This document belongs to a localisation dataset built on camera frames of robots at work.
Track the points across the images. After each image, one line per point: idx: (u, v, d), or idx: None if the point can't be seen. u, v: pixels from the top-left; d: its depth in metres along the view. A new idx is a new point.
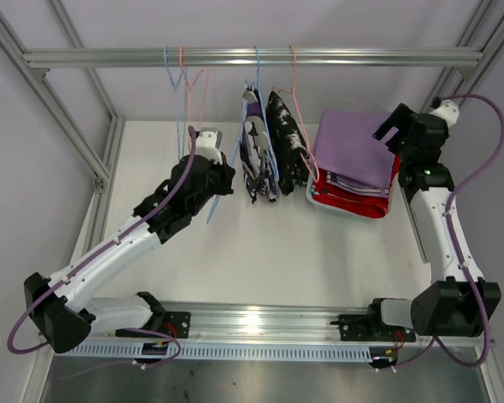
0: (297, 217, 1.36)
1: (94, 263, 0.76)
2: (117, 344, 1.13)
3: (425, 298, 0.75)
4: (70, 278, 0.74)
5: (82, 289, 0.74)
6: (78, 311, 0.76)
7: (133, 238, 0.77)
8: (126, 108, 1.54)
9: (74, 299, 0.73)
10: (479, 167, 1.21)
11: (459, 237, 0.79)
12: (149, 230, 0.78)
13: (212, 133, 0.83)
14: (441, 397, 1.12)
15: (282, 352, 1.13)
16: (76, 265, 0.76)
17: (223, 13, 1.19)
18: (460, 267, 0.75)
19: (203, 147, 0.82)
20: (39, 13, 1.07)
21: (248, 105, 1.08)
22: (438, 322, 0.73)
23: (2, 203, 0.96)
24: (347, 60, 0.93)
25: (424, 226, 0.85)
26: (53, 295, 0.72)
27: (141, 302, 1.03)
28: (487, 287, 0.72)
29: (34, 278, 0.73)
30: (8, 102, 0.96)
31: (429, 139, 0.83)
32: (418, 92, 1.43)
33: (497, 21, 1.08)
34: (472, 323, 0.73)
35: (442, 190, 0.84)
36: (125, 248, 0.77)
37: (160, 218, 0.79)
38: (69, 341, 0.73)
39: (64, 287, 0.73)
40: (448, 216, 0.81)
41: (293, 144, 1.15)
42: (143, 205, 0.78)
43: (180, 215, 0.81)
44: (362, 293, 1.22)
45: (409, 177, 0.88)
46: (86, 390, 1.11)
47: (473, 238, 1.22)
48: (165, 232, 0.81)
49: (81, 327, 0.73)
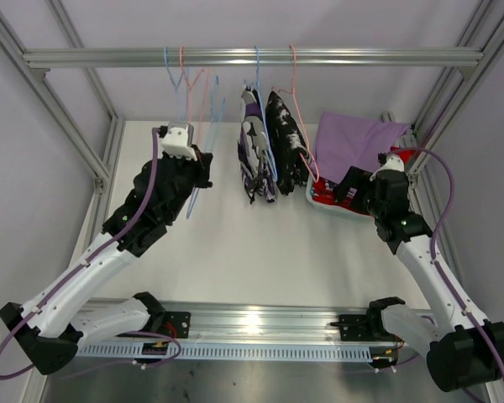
0: (297, 217, 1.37)
1: (64, 290, 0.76)
2: (117, 345, 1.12)
3: (439, 350, 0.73)
4: (40, 307, 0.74)
5: (55, 316, 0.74)
6: (56, 336, 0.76)
7: (102, 259, 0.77)
8: (126, 108, 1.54)
9: (47, 329, 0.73)
10: (480, 168, 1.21)
11: (454, 280, 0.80)
12: (118, 248, 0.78)
13: (181, 129, 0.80)
14: (442, 397, 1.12)
15: (282, 352, 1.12)
16: (47, 294, 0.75)
17: (223, 13, 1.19)
18: (464, 314, 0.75)
19: (174, 147, 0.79)
20: (39, 13, 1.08)
21: (248, 105, 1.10)
22: (459, 377, 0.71)
23: (2, 202, 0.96)
24: (347, 59, 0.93)
25: (419, 280, 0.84)
26: (25, 327, 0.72)
27: (137, 306, 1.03)
28: (495, 327, 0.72)
29: (7, 308, 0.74)
30: (8, 102, 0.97)
31: (393, 192, 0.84)
32: (419, 92, 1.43)
33: (497, 22, 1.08)
34: (491, 368, 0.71)
35: (422, 237, 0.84)
36: (95, 269, 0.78)
37: (130, 233, 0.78)
38: (55, 361, 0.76)
39: (35, 317, 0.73)
40: (437, 264, 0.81)
41: (293, 144, 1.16)
42: (112, 220, 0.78)
43: (151, 227, 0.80)
44: (362, 294, 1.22)
45: (389, 231, 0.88)
46: (86, 390, 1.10)
47: (476, 240, 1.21)
48: (138, 245, 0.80)
49: (64, 348, 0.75)
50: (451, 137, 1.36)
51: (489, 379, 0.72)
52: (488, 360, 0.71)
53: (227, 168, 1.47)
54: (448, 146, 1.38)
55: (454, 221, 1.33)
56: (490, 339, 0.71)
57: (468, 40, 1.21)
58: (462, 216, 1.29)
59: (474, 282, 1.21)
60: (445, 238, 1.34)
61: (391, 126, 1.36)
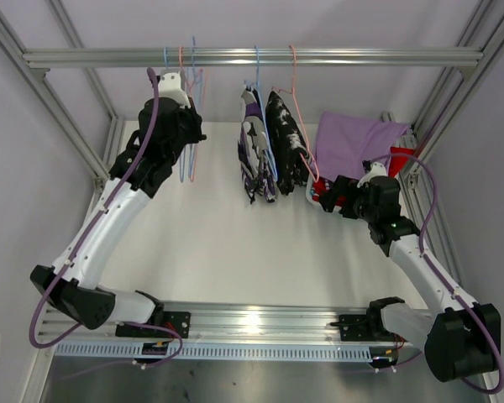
0: (296, 217, 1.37)
1: (90, 239, 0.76)
2: (117, 345, 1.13)
3: (435, 338, 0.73)
4: (71, 259, 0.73)
5: (89, 265, 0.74)
6: (92, 286, 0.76)
7: (121, 202, 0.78)
8: (126, 108, 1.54)
9: (85, 279, 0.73)
10: (481, 166, 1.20)
11: (443, 271, 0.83)
12: (132, 189, 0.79)
13: (174, 74, 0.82)
14: (442, 396, 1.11)
15: (281, 352, 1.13)
16: (74, 246, 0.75)
17: (223, 13, 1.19)
18: (454, 297, 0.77)
19: (167, 91, 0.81)
20: (39, 13, 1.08)
21: (248, 105, 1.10)
22: (456, 363, 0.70)
23: (2, 201, 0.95)
24: (347, 59, 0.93)
25: (410, 273, 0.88)
26: (62, 282, 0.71)
27: (145, 298, 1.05)
28: (485, 311, 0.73)
29: (37, 272, 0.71)
30: (7, 102, 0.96)
31: (385, 198, 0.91)
32: (418, 92, 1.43)
33: (497, 22, 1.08)
34: (488, 353, 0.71)
35: (411, 236, 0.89)
36: (114, 214, 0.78)
37: (139, 174, 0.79)
38: (98, 315, 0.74)
39: (70, 269, 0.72)
40: (426, 256, 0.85)
41: (293, 144, 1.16)
42: (118, 165, 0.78)
43: (159, 164, 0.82)
44: (361, 294, 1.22)
45: (381, 234, 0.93)
46: (84, 391, 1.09)
47: (478, 238, 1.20)
48: (149, 185, 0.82)
49: (105, 300, 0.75)
50: (451, 137, 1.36)
51: (486, 368, 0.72)
52: (483, 346, 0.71)
53: (227, 169, 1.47)
54: (448, 146, 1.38)
55: (454, 221, 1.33)
56: (482, 321, 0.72)
57: (467, 41, 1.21)
58: (463, 215, 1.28)
59: (474, 282, 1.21)
60: (446, 238, 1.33)
61: (391, 127, 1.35)
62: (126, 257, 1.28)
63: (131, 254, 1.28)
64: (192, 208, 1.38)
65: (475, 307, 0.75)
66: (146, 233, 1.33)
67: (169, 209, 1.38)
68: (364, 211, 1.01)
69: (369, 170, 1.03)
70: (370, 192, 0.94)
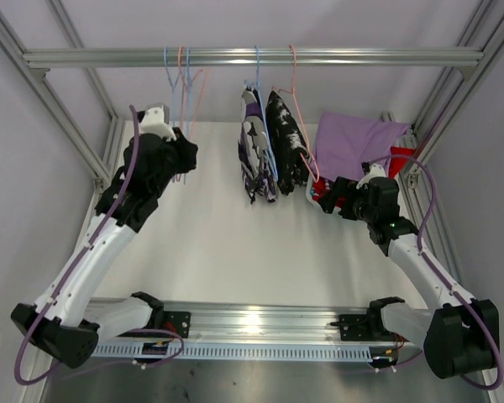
0: (296, 217, 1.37)
1: (75, 275, 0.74)
2: (117, 344, 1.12)
3: (433, 336, 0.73)
4: (55, 297, 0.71)
5: (73, 303, 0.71)
6: (77, 325, 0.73)
7: (106, 238, 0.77)
8: (126, 108, 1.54)
9: (68, 316, 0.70)
10: (481, 166, 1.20)
11: (442, 269, 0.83)
12: (118, 224, 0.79)
13: (158, 108, 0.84)
14: (442, 396, 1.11)
15: (281, 352, 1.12)
16: (57, 284, 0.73)
17: (223, 13, 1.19)
18: (451, 294, 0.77)
19: (151, 126, 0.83)
20: (39, 13, 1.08)
21: (248, 105, 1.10)
22: (454, 359, 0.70)
23: (2, 201, 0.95)
24: (348, 59, 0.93)
25: (409, 271, 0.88)
26: (44, 321, 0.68)
27: (139, 302, 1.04)
28: (483, 306, 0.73)
29: (18, 310, 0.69)
30: (8, 102, 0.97)
31: (385, 198, 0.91)
32: (418, 92, 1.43)
33: (497, 22, 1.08)
34: (486, 350, 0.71)
35: (410, 236, 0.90)
36: (100, 249, 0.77)
37: (124, 209, 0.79)
38: (81, 353, 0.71)
39: (52, 308, 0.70)
40: (423, 253, 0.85)
41: (293, 144, 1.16)
42: (102, 200, 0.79)
43: (144, 198, 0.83)
44: (361, 293, 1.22)
45: (380, 234, 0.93)
46: (85, 390, 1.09)
47: (478, 238, 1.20)
48: (136, 220, 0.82)
49: (89, 337, 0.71)
50: (451, 136, 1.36)
51: (485, 366, 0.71)
52: (481, 342, 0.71)
53: (227, 168, 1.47)
54: (448, 146, 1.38)
55: (454, 221, 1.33)
56: (480, 317, 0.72)
57: (468, 41, 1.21)
58: (462, 215, 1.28)
59: (474, 281, 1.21)
60: (446, 238, 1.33)
61: (391, 127, 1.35)
62: (126, 257, 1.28)
63: (130, 255, 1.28)
64: (192, 208, 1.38)
65: (474, 303, 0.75)
66: (145, 233, 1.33)
67: (169, 209, 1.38)
68: (363, 212, 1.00)
69: (368, 171, 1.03)
70: (370, 192, 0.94)
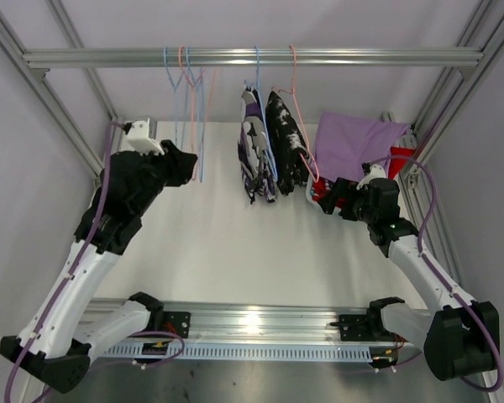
0: (296, 217, 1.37)
1: (56, 307, 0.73)
2: (116, 345, 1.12)
3: (433, 338, 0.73)
4: (38, 331, 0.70)
5: (56, 336, 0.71)
6: (65, 353, 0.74)
7: (86, 267, 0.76)
8: (126, 108, 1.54)
9: (54, 349, 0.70)
10: (481, 167, 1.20)
11: (442, 270, 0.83)
12: (97, 252, 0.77)
13: (143, 122, 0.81)
14: (442, 396, 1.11)
15: (281, 352, 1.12)
16: (40, 316, 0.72)
17: (222, 13, 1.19)
18: (452, 295, 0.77)
19: (136, 141, 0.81)
20: (39, 13, 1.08)
21: (248, 105, 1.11)
22: (454, 361, 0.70)
23: (2, 201, 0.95)
24: (349, 59, 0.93)
25: (409, 272, 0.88)
26: (29, 354, 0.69)
27: (136, 307, 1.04)
28: (483, 308, 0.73)
29: (4, 342, 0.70)
30: (8, 102, 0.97)
31: (385, 200, 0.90)
32: (418, 92, 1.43)
33: (497, 22, 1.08)
34: (486, 352, 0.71)
35: (409, 237, 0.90)
36: (81, 279, 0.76)
37: (105, 232, 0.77)
38: (71, 377, 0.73)
39: (36, 342, 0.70)
40: (424, 254, 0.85)
41: (293, 144, 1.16)
42: (83, 225, 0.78)
43: (125, 222, 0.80)
44: (361, 293, 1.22)
45: (380, 235, 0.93)
46: (85, 390, 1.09)
47: (478, 238, 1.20)
48: (118, 243, 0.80)
49: (78, 362, 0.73)
50: (451, 136, 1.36)
51: (485, 368, 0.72)
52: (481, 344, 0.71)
53: (227, 168, 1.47)
54: (449, 145, 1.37)
55: (454, 222, 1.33)
56: (480, 319, 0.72)
57: (468, 41, 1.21)
58: (462, 215, 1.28)
59: (474, 281, 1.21)
60: (445, 238, 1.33)
61: (391, 127, 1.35)
62: (126, 257, 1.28)
63: (130, 254, 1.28)
64: (192, 208, 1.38)
65: (474, 305, 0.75)
66: (145, 233, 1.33)
67: (169, 210, 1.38)
68: (363, 213, 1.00)
69: (368, 172, 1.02)
70: (370, 193, 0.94)
